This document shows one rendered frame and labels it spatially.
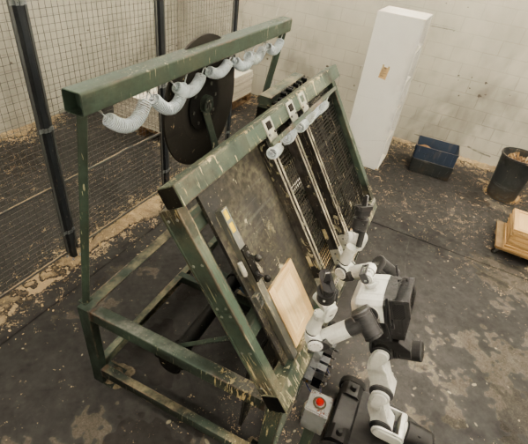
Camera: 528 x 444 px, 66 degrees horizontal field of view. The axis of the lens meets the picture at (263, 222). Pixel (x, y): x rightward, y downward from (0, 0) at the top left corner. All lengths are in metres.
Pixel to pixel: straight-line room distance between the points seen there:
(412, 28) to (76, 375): 5.08
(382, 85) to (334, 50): 1.82
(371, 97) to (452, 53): 1.65
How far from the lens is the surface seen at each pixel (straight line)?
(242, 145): 2.04
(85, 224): 2.21
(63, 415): 3.31
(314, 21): 7.55
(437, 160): 6.48
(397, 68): 5.81
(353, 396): 3.17
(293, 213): 2.44
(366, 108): 6.02
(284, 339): 2.27
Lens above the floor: 2.82
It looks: 37 degrees down
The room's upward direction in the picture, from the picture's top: 8 degrees clockwise
